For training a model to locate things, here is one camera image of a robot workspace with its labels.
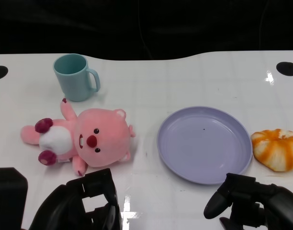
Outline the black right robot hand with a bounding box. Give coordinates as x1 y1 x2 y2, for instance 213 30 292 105
203 172 293 230

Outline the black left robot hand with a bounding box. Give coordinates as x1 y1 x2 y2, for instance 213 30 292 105
29 167 123 230

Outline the pink plush beaver doll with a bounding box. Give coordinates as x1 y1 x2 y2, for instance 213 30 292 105
20 97 136 177

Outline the lavender plastic plate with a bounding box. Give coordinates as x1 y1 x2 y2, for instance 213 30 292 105
157 106 254 185

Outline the orange white striped bun toy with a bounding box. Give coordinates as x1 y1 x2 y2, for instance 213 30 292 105
250 128 293 173

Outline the light blue plastic mug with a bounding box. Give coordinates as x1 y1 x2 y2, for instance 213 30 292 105
53 54 101 103

